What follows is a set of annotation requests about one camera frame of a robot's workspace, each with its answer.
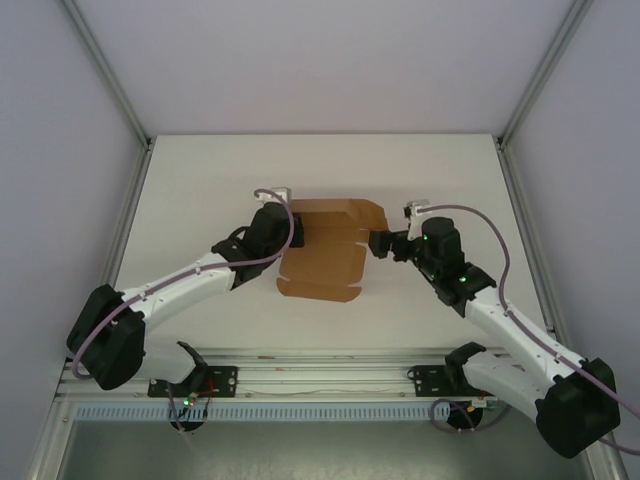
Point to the aluminium frame post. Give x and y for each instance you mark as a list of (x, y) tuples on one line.
[(107, 75), (545, 70)]

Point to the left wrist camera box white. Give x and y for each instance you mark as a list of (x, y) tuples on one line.
[(279, 194)]

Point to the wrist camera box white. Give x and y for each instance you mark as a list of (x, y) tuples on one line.
[(415, 209), (279, 194)]

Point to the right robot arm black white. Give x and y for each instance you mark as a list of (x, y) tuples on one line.
[(520, 330)]

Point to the brown cardboard paper box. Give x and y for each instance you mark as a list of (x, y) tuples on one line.
[(320, 270)]

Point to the small green LED circuit board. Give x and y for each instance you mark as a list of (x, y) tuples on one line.
[(483, 403), (189, 402)]

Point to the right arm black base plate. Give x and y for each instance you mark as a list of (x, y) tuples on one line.
[(425, 381)]

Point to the aluminium table side rail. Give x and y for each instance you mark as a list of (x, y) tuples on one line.
[(134, 200), (520, 200)]

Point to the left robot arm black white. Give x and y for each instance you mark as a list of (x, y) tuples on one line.
[(165, 295)]

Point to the grey metal sheet panel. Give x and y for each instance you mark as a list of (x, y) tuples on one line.
[(320, 452)]

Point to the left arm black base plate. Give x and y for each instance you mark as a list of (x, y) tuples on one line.
[(222, 381)]

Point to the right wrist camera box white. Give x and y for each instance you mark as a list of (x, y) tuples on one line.
[(415, 209)]

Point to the aluminium mounting rail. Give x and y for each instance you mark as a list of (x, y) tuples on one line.
[(320, 375)]

